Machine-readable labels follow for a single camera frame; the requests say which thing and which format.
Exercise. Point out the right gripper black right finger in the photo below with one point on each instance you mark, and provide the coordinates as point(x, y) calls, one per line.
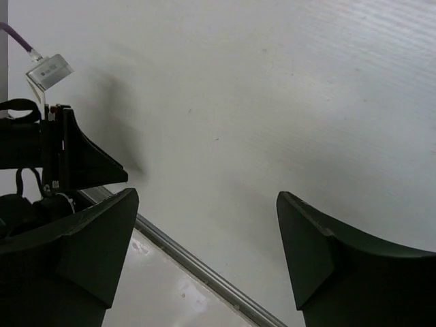
point(342, 276)

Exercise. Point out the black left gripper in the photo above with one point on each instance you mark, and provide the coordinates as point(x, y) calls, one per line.
point(51, 139)

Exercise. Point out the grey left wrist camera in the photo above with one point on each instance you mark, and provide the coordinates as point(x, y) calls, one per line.
point(48, 72)

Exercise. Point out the aluminium table edge rail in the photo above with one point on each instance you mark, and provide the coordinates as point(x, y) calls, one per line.
point(163, 284)

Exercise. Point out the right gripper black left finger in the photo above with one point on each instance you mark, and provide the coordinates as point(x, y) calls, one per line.
point(60, 267)

